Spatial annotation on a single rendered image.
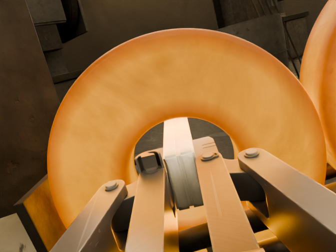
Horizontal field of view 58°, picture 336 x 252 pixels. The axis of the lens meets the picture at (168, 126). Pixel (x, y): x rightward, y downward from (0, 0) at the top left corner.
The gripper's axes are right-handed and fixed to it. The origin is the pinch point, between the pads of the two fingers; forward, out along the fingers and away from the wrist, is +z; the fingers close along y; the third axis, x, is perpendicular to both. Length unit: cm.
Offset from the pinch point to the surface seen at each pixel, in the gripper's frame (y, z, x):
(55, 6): -140, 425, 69
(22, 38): -14.7, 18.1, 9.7
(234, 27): 51, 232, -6
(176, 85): 0.6, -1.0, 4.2
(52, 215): -7.8, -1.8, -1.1
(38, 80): -14.6, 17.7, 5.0
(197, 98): 1.5, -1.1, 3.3
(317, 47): 8.4, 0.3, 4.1
